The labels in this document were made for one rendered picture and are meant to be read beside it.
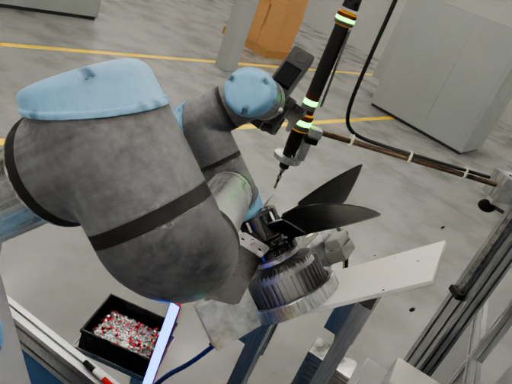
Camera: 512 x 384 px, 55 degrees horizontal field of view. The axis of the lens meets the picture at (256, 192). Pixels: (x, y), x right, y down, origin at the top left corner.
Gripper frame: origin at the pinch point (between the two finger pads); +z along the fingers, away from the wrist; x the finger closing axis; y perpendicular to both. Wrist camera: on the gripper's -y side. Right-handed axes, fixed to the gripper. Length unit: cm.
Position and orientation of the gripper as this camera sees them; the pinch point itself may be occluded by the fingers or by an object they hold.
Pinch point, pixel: (286, 100)
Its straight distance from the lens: 110.7
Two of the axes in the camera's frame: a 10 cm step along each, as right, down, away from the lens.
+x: 8.1, 5.8, -1.1
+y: -5.5, 8.1, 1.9
